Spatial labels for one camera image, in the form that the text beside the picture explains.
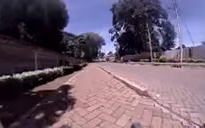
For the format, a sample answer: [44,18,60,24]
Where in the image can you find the overhead wires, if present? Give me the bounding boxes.
[166,0,198,48]

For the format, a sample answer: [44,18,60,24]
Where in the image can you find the low green hedge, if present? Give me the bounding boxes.
[0,62,88,103]

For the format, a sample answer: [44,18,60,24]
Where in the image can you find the grass verge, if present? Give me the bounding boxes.
[128,58,205,66]

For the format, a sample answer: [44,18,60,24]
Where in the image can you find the red brick road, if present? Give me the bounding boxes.
[97,61,205,128]

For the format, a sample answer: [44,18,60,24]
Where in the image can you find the concrete kerb between path and road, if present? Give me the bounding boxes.
[95,63,205,128]

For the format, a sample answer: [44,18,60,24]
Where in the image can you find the long dark boundary wall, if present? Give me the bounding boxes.
[0,32,82,78]

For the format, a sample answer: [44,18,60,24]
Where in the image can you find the robot's own part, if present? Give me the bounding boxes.
[130,122,143,128]

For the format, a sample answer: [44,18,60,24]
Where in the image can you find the red brick path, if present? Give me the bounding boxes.
[48,62,199,128]

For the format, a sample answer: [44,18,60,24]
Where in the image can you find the row of trees behind dark wall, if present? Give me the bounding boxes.
[0,0,107,63]

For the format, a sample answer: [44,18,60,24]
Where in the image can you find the large dark tree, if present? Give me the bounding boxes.
[108,0,178,63]

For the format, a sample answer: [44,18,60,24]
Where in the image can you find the pale boundary wall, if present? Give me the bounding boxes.
[121,44,205,63]

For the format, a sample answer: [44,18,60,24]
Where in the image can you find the utility pole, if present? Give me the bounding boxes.
[171,0,185,65]

